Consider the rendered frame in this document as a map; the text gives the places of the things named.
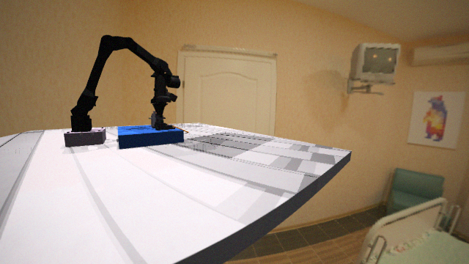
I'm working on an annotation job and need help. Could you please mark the blue flat panel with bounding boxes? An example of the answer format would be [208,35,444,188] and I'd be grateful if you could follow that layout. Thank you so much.
[118,119,184,150]

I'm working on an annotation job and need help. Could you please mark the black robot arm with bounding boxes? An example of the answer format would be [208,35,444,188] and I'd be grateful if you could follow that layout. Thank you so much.
[70,35,180,132]

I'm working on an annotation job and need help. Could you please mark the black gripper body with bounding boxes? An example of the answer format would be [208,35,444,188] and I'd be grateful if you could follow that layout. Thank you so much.
[151,86,171,103]

